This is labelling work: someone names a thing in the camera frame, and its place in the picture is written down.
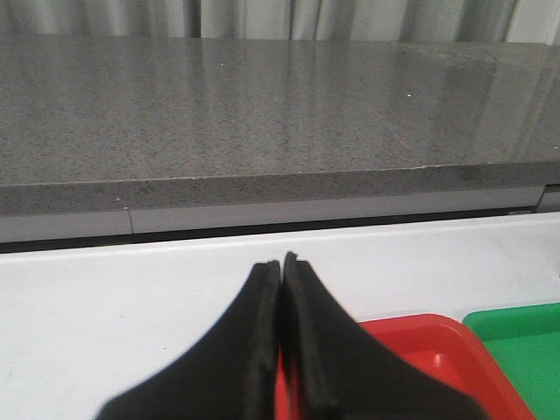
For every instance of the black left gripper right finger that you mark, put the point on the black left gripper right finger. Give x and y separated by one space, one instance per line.
336 370

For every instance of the white pleated curtain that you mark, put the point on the white pleated curtain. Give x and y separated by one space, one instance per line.
409 21

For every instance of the red plastic tray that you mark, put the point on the red plastic tray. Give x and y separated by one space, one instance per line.
450 352

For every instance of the grey stone counter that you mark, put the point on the grey stone counter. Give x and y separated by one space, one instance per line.
105 136

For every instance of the green plastic tray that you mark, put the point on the green plastic tray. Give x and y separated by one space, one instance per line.
524 341

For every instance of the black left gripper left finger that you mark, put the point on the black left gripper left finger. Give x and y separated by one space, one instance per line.
230 373

